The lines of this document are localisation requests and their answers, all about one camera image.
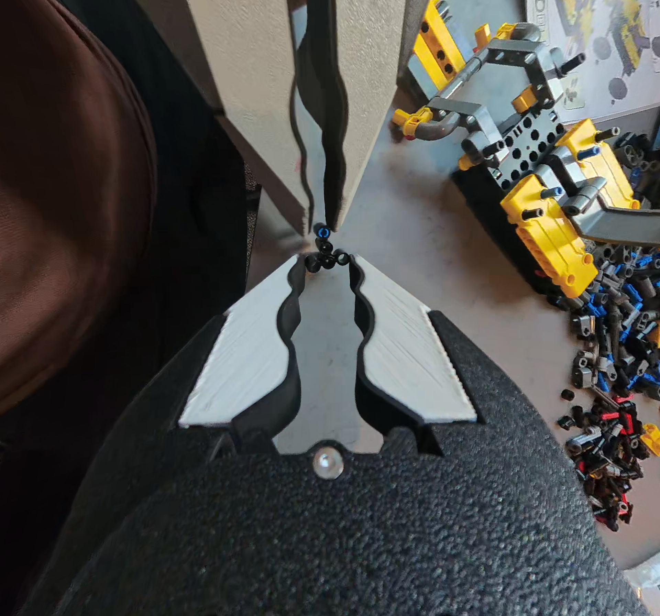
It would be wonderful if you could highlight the black connector with blue pin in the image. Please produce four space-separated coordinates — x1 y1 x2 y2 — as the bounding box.
304 221 352 274

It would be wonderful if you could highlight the pile of blue grey brick parts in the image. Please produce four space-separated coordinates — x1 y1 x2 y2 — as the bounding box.
549 131 660 403

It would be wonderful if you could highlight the open instruction booklet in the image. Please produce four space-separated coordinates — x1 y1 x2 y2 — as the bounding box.
523 0 660 124

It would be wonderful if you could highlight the grey desk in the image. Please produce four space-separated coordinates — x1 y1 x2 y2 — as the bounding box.
247 0 660 570

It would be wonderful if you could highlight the pile of black red pins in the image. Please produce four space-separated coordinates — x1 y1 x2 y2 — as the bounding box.
557 389 660 533

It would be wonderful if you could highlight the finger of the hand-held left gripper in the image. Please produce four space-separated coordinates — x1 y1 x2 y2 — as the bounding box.
108 0 316 239
300 0 444 232

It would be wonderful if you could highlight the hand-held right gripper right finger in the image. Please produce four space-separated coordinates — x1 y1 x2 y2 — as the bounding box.
349 254 479 453

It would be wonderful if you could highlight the yellow black brick vehicle model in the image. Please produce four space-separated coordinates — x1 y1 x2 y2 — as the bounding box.
392 0 660 299

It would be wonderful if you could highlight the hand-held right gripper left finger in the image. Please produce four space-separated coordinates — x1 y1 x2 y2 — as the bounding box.
177 254 307 454

